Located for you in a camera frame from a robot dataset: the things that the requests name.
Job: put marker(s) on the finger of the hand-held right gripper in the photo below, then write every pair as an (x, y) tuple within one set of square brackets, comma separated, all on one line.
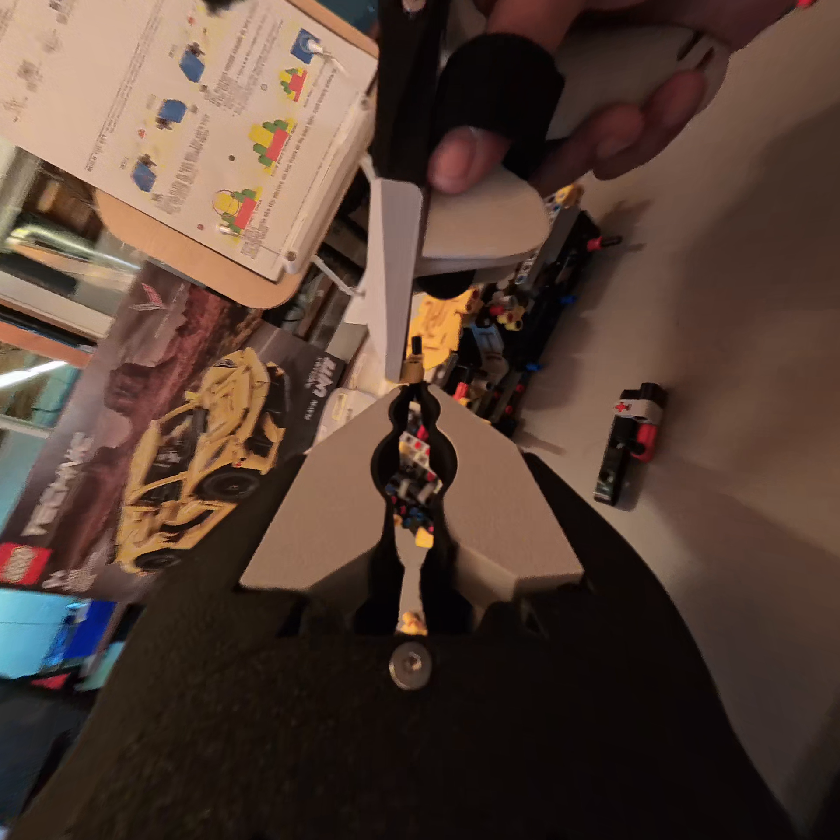
[(394, 262)]

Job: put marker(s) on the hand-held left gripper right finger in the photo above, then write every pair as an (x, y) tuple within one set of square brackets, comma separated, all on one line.
[(512, 525)]

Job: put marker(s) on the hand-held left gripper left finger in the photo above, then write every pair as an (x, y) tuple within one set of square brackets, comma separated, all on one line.
[(315, 525)]

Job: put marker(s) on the small yellow angled beam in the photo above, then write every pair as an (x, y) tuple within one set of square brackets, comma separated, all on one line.
[(413, 371)]

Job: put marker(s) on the black toy beam with holes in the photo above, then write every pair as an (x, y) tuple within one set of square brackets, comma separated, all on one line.
[(610, 472)]

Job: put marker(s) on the red bush with black axle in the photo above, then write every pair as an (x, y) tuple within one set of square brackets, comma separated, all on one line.
[(646, 436)]

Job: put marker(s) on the grey desk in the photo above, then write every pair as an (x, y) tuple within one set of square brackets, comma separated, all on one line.
[(722, 328)]

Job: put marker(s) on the person's right hand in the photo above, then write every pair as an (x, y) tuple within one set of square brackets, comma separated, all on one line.
[(623, 144)]

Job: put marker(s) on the partly built yellow toy car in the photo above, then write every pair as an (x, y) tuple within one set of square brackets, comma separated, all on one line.
[(439, 321)]

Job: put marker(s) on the toy car box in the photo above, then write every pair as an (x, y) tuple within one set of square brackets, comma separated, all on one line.
[(98, 426)]

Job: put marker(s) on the printed instruction sheet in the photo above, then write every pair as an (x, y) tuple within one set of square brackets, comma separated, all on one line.
[(131, 79)]

